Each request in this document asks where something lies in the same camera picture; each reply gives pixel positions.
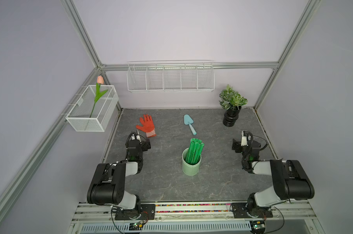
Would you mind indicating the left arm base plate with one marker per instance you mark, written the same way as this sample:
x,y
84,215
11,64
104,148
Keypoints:
x,y
146,212

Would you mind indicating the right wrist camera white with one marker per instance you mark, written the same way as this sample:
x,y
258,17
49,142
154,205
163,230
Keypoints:
x,y
244,138

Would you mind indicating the bundle of green wrapped straws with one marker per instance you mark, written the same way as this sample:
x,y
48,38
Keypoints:
x,y
193,155

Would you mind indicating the aluminium front rail frame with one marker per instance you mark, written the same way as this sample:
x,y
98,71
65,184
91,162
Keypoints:
x,y
294,217

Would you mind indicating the white mesh side basket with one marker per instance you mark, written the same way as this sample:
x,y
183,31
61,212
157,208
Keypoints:
x,y
79,115

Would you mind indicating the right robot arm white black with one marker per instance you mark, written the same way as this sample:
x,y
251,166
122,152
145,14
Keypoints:
x,y
289,179

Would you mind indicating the pink artificial tulip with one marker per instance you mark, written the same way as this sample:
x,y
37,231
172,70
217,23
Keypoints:
x,y
99,93

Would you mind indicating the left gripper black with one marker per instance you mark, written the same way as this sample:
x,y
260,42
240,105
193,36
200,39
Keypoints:
x,y
145,145

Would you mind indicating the red work glove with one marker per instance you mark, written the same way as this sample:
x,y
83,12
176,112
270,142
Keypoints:
x,y
147,126

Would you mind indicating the white wire wall shelf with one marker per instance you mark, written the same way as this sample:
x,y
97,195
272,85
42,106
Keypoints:
x,y
171,76

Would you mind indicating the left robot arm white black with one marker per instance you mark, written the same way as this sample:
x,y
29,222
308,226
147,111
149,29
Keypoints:
x,y
108,182

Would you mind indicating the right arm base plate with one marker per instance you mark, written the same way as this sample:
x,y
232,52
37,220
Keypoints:
x,y
243,210

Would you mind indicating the white vented cable duct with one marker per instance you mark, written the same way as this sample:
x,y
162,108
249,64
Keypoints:
x,y
167,227

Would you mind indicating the light green metal cup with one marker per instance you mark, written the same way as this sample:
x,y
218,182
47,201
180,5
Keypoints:
x,y
189,169

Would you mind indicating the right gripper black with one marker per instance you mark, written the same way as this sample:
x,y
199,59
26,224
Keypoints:
x,y
236,145

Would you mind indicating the light blue garden trowel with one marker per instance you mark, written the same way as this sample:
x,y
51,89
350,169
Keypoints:
x,y
188,121

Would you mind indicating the green plant in black pot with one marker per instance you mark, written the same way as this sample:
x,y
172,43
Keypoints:
x,y
231,101

